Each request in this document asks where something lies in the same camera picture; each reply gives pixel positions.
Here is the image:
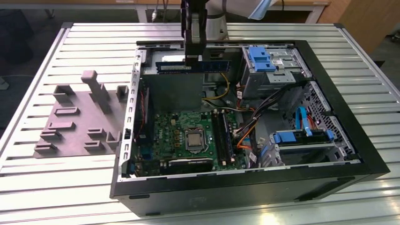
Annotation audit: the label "yellow and black wires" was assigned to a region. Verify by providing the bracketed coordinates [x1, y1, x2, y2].
[201, 72, 250, 111]

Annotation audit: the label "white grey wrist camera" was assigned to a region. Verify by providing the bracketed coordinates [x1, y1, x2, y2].
[190, 13, 201, 45]

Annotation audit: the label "wooden cabinet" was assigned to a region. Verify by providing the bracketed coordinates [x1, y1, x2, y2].
[318, 0, 400, 56]

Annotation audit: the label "wooden bench white frame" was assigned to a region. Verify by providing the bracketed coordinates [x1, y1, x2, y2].
[0, 0, 331, 24]

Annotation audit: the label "grey parts rack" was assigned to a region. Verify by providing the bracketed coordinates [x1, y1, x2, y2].
[31, 69, 130, 159]

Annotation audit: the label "green motherboard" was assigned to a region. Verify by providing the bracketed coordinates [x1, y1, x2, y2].
[133, 109, 250, 172]

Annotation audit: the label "hard disk in blue carrier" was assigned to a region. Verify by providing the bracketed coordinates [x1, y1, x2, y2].
[269, 130, 333, 147]

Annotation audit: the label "multicoloured wire bundle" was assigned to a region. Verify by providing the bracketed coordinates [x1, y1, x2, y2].
[231, 110, 259, 141]

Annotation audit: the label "metal disk bay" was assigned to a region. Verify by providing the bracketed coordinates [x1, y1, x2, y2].
[267, 140, 343, 167]

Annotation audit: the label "blue plastic drive latch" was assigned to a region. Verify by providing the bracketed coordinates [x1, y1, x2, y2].
[247, 46, 277, 73]

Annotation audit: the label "orange wires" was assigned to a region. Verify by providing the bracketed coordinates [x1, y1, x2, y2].
[235, 137, 251, 150]

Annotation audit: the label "CPU socket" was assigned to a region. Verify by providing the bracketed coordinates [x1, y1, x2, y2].
[182, 127, 206, 153]

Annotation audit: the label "metal drive cage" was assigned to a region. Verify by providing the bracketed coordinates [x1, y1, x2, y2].
[241, 45, 310, 99]

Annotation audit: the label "blue flat data wire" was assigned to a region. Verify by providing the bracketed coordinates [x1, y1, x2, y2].
[294, 106, 313, 136]

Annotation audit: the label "grey power supply unit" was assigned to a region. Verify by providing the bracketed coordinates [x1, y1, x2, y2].
[139, 50, 205, 113]

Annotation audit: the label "black cable bundle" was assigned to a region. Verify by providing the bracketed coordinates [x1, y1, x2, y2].
[249, 81, 309, 122]

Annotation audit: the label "silver CPU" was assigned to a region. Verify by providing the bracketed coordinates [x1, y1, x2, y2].
[186, 134, 202, 146]

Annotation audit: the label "black graphics card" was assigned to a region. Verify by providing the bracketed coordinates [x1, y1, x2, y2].
[158, 157, 214, 175]

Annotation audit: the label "black open PC case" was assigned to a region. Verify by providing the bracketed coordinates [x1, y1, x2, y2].
[109, 39, 390, 217]

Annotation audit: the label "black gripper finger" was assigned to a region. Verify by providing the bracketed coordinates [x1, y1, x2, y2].
[183, 30, 206, 67]

